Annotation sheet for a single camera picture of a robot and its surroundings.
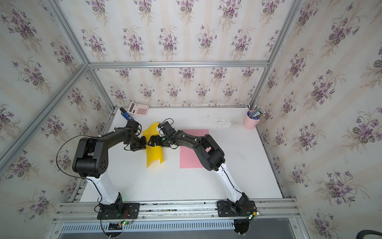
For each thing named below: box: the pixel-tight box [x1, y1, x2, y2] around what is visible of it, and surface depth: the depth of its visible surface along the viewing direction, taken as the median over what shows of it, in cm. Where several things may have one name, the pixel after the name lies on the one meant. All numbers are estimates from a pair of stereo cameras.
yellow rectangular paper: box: [142, 122, 164, 168], surface depth 92 cm
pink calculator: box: [127, 101, 150, 117], surface depth 118 cm
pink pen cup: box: [242, 112, 261, 130], surface depth 104 cm
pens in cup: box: [247, 104, 267, 120], surface depth 103 cm
